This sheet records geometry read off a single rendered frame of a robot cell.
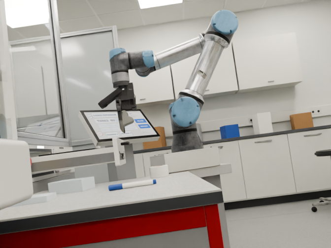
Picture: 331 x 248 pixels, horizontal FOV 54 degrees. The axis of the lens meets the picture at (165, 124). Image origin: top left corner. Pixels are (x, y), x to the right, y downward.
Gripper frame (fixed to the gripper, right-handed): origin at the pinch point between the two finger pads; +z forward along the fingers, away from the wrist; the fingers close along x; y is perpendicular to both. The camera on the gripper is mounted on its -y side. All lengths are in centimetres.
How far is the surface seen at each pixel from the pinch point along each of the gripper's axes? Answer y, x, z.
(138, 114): 2, 107, -18
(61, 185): -17.7, -33.6, 17.8
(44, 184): -34.9, -1.3, 18.5
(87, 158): -12.9, -13.3, 10.2
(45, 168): -29.3, -13.6, 11.8
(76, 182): -12.5, -35.2, 17.5
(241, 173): 113, 271, 54
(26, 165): -8, -83, 10
